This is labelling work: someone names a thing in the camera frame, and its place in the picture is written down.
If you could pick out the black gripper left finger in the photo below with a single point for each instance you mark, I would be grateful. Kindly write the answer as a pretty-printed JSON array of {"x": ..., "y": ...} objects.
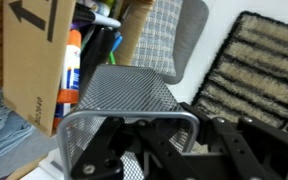
[{"x": 104, "y": 156}]

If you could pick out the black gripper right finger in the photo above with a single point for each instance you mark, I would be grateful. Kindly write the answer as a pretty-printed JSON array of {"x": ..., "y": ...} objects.
[{"x": 250, "y": 150}]

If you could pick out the gray mesh storage bin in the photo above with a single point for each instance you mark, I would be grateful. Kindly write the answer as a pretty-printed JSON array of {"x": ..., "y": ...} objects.
[{"x": 127, "y": 90}]

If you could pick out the brown cardboard box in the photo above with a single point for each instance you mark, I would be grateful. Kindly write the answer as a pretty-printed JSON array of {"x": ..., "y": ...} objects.
[{"x": 30, "y": 66}]

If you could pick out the white nightstand brown drawer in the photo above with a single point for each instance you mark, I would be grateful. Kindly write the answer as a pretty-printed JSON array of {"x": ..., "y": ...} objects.
[{"x": 49, "y": 166}]

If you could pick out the orange capped glue stick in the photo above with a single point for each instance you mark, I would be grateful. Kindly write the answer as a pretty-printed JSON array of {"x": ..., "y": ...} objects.
[{"x": 71, "y": 70}]

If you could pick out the green pen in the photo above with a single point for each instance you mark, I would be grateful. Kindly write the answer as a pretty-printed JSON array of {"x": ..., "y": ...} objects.
[{"x": 112, "y": 57}]

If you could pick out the blue folded cloth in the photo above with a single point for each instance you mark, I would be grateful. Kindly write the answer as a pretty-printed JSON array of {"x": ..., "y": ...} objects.
[{"x": 0, "y": 126}]

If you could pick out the blue pen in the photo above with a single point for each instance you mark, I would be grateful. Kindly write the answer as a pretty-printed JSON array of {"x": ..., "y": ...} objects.
[{"x": 117, "y": 42}]

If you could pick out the small gray sofa headrest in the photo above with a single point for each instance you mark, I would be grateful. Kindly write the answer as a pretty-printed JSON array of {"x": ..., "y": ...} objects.
[{"x": 190, "y": 40}]

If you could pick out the small gray plaid pillow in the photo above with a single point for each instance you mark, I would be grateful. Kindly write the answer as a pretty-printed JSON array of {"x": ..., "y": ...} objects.
[{"x": 157, "y": 36}]

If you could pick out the black marker white cap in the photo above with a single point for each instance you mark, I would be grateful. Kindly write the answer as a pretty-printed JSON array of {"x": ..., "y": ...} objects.
[{"x": 97, "y": 18}]

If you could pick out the shaggy beige black wall rug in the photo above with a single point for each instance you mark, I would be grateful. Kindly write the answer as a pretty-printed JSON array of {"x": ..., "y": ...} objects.
[{"x": 260, "y": 66}]

